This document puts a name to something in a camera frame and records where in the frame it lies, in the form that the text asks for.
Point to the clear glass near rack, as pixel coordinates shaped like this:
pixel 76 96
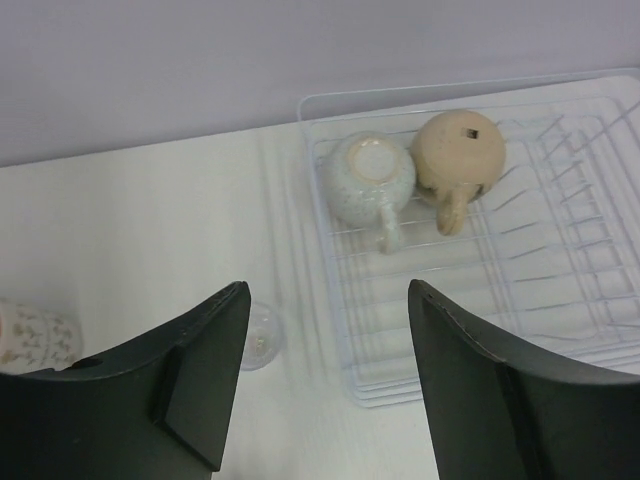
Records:
pixel 265 337

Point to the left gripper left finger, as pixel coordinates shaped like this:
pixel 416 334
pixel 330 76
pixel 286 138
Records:
pixel 155 407

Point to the floral mug orange inside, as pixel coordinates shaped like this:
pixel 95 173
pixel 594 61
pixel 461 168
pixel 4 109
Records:
pixel 33 339

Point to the white speckled mug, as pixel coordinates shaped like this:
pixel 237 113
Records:
pixel 367 180

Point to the beige ceramic mug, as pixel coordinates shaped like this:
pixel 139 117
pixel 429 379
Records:
pixel 459 155

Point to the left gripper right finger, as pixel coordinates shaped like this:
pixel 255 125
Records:
pixel 500 407

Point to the clear wire dish rack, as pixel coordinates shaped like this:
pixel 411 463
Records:
pixel 550 254

